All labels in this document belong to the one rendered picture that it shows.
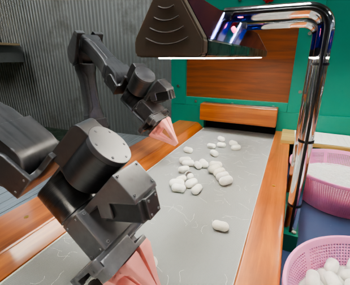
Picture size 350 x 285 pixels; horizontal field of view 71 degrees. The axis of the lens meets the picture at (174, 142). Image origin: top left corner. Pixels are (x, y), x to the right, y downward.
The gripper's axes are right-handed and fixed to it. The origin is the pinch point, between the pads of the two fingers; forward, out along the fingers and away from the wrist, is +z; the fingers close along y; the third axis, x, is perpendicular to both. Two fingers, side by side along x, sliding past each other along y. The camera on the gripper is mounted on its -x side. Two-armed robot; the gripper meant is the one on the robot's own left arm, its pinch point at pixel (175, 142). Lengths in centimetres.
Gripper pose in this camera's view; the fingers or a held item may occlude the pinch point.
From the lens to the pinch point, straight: 69.3
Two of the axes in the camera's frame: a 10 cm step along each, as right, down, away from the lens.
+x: -5.9, 6.3, 5.1
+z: 6.9, 7.2, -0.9
